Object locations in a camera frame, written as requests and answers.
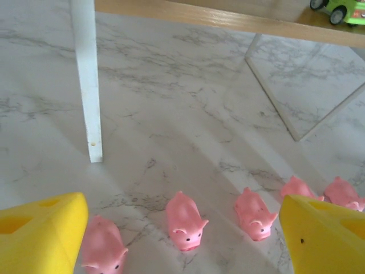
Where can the pink plastic toy pig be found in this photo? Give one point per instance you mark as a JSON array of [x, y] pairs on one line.
[[253, 214], [298, 188], [102, 248], [184, 222], [342, 191]]

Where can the wooden shelf white metal frame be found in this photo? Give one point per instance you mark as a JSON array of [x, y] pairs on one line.
[[85, 85]]

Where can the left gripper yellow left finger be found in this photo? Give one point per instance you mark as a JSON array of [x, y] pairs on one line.
[[40, 239]]

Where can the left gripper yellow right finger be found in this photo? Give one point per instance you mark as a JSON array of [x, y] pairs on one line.
[[322, 245]]

